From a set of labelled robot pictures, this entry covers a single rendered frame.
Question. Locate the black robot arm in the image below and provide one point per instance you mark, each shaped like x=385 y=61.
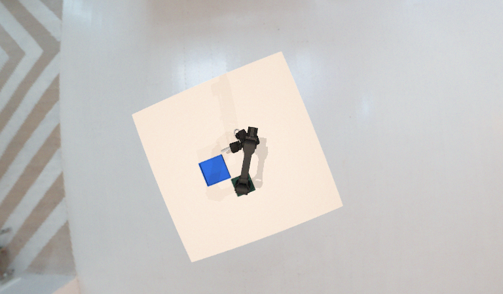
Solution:
x=249 y=143

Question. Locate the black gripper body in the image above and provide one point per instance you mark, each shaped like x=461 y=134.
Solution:
x=235 y=147

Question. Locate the blue tray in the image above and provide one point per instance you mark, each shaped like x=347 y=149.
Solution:
x=214 y=170

